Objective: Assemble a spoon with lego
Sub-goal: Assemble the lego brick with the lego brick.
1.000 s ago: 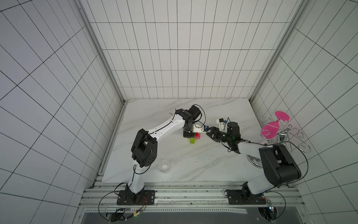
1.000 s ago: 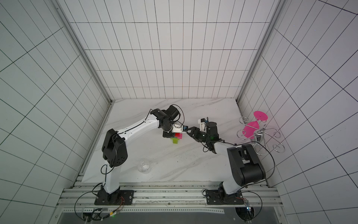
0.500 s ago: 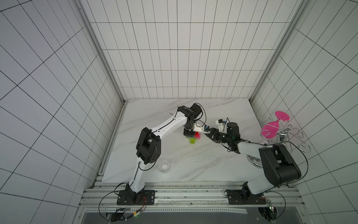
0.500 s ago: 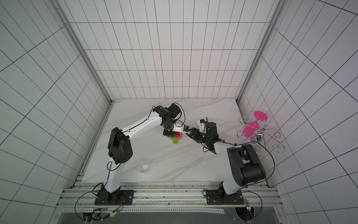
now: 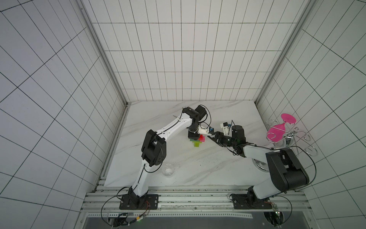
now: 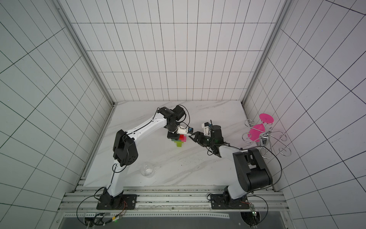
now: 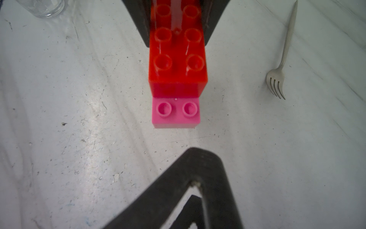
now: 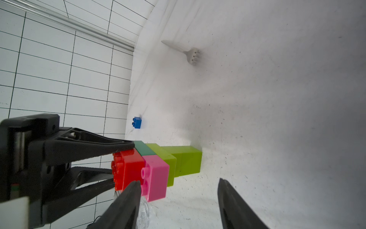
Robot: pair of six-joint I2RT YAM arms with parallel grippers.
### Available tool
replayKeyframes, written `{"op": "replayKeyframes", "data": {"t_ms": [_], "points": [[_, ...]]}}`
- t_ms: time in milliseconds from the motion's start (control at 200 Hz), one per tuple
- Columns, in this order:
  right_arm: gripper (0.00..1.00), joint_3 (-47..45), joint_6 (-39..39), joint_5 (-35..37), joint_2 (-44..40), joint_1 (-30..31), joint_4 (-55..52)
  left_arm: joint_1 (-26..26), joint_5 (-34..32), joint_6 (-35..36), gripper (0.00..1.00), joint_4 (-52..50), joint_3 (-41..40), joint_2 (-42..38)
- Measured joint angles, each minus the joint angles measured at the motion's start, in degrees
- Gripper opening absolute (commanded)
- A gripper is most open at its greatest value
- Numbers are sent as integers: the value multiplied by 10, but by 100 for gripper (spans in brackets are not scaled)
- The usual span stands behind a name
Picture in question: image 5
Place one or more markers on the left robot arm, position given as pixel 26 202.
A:
pixel 154 148

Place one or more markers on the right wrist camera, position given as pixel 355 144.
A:
pixel 226 128

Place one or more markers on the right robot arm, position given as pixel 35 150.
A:
pixel 286 171

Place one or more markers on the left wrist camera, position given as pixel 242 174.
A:
pixel 206 131

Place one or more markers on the lime lego brick front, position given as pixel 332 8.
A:
pixel 196 144

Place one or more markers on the pink wine glass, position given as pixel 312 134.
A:
pixel 276 133
pixel 287 118

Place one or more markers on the aluminium mounting rail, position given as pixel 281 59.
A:
pixel 190 201

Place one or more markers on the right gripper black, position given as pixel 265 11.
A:
pixel 218 138

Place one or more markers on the clear glass cup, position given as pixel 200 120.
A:
pixel 167 169

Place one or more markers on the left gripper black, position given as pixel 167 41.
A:
pixel 193 137

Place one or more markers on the pink wine glass upper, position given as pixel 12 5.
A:
pixel 287 118

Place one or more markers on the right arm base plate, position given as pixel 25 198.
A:
pixel 249 202

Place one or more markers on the pink wine glass lower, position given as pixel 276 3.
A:
pixel 276 133

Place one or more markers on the chrome glass holder stand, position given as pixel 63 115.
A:
pixel 292 136

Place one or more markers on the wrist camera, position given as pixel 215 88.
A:
pixel 226 128
pixel 206 131

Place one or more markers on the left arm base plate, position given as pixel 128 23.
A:
pixel 133 202

